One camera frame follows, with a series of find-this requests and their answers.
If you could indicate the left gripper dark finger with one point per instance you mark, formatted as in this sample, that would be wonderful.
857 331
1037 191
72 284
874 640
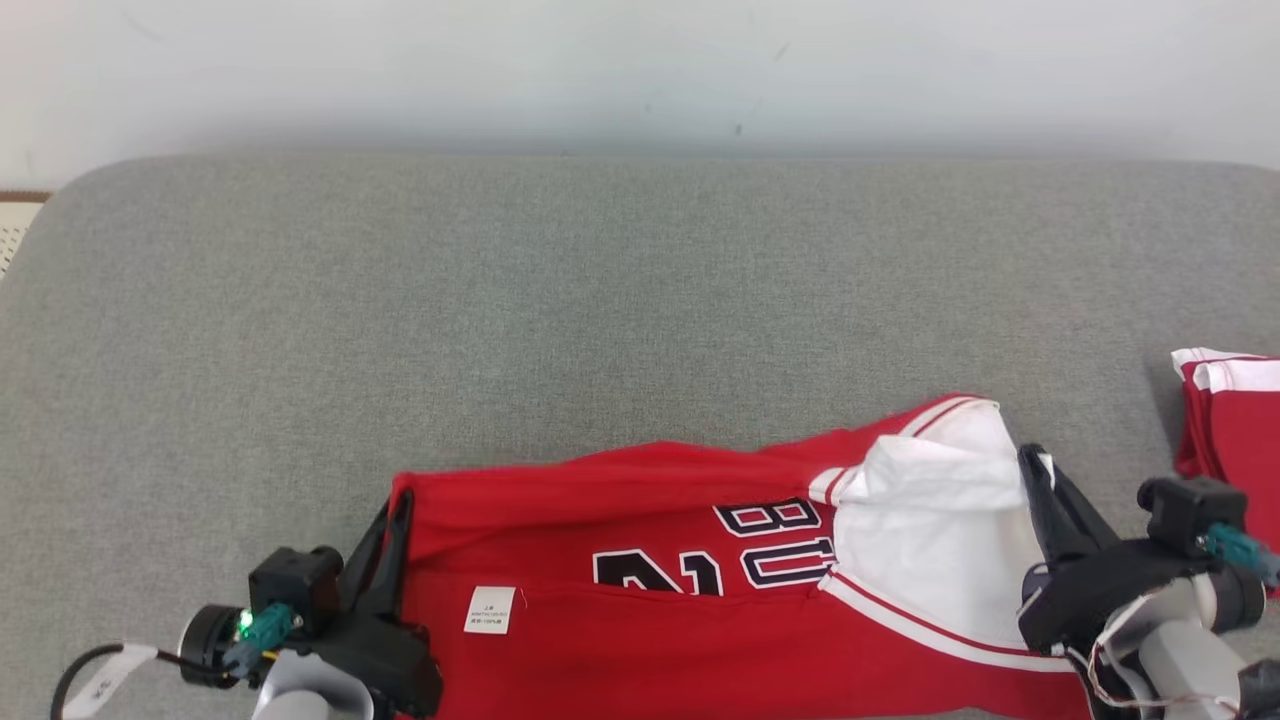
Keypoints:
392 570
362 565

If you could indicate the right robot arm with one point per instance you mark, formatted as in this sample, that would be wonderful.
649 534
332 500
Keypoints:
1190 660

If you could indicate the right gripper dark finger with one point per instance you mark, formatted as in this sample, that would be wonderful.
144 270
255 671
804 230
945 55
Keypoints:
1045 520
1085 525

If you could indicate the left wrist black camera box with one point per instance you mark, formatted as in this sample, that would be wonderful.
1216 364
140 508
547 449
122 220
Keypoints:
290 585

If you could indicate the red Bulls 23 jersey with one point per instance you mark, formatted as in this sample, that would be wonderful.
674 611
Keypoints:
620 660

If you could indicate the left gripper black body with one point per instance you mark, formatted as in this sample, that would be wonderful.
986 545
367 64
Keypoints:
390 660

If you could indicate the grey fabric sofa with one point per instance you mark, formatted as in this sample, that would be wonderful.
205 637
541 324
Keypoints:
600 300

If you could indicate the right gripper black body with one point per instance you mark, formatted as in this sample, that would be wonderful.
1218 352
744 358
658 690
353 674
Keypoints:
1090 595

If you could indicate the red shorts white side stripe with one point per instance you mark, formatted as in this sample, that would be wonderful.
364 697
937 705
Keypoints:
1240 430

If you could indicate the cream perforated laundry basket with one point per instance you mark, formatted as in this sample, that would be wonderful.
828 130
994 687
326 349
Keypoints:
15 225

